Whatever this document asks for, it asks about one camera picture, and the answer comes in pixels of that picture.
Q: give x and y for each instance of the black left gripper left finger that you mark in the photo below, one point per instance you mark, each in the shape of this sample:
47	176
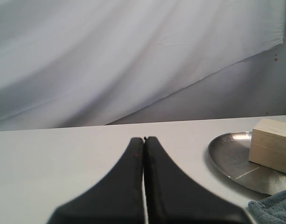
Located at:
116	199

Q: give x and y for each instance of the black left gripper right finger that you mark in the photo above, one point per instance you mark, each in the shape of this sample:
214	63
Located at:
172	197

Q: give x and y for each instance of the blue-grey fleece towel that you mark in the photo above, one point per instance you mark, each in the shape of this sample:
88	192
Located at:
271	210

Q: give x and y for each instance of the light wooden cube block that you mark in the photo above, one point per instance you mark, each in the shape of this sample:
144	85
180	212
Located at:
268	144

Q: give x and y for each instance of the round stainless steel plate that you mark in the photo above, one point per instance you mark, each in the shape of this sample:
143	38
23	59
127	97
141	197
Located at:
229	154

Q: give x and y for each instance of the white backdrop cloth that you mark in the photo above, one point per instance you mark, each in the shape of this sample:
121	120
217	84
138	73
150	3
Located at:
69	61

